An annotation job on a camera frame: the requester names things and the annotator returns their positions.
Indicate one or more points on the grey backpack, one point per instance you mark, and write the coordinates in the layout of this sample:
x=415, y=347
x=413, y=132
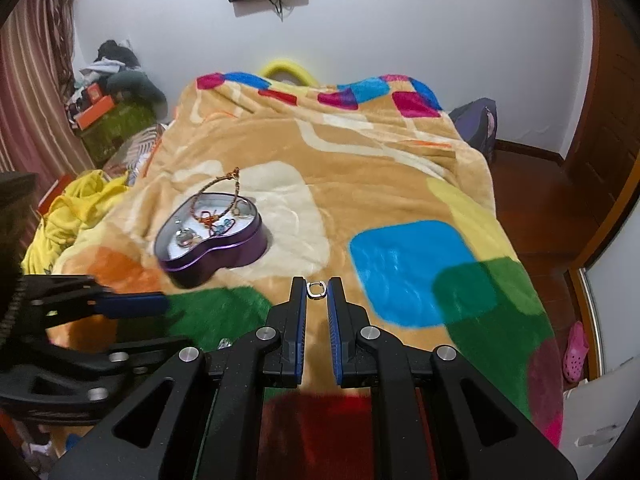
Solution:
x=475, y=125

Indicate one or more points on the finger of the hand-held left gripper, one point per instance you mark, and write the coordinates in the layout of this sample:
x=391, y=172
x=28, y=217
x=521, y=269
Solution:
x=135, y=304
x=125, y=356

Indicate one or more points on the orange box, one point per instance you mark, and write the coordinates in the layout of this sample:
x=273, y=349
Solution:
x=95, y=112

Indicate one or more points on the yellow printed blanket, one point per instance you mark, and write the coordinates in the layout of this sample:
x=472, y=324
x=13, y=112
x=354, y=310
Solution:
x=75, y=210

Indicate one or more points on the brown wooden door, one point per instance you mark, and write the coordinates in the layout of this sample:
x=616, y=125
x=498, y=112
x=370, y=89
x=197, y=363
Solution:
x=612, y=110

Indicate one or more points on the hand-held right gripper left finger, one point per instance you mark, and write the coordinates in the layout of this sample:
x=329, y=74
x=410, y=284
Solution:
x=300, y=330

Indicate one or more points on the pink slipper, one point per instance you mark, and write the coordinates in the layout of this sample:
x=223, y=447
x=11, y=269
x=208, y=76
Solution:
x=575, y=352

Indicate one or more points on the colourful checked blanket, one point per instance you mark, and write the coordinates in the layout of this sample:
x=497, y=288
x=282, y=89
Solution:
x=380, y=190

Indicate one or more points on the flat red box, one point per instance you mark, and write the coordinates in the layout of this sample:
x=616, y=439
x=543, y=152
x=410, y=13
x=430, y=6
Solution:
x=55, y=192

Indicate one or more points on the striped brown curtain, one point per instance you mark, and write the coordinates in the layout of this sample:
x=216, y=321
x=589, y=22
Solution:
x=30, y=85

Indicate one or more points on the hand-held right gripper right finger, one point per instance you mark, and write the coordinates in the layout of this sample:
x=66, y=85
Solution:
x=334, y=330

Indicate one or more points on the small red box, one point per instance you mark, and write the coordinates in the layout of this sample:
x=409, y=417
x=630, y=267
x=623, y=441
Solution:
x=95, y=95

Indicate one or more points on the pile of clothes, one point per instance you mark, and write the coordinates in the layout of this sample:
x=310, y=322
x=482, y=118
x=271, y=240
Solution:
x=112, y=57

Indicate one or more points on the clear crystal ball pendant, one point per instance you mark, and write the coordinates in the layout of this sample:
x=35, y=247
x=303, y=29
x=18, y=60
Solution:
x=185, y=238

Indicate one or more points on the purple heart-shaped tin box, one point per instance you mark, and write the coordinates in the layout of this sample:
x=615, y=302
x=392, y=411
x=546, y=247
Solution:
x=215, y=260

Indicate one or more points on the striped patterned quilt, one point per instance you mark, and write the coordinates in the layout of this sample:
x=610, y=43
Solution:
x=140, y=150

